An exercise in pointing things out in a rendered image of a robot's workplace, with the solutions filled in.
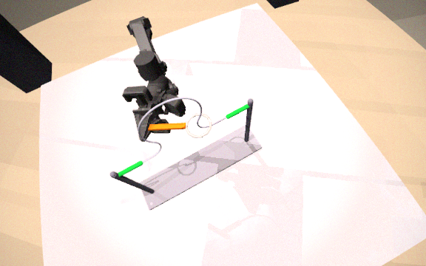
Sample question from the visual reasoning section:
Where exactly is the orange bar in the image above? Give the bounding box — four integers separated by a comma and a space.
148, 113, 212, 138

